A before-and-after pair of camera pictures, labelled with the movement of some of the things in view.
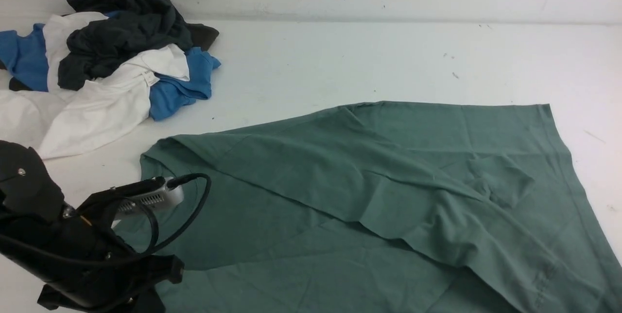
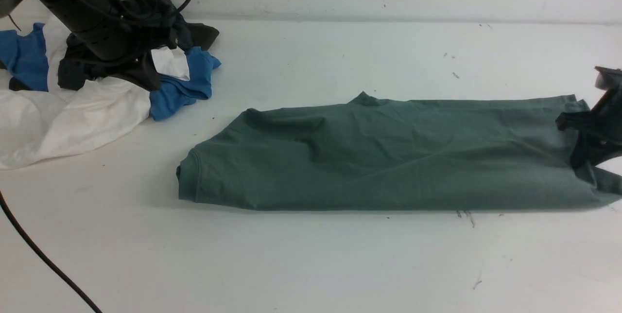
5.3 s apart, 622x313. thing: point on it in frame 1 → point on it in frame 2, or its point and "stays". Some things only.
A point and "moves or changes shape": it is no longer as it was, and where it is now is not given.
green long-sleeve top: x=378 y=208 moves or changes shape
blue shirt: x=22 y=56 stays
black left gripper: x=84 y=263 → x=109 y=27
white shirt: x=61 y=122 stays
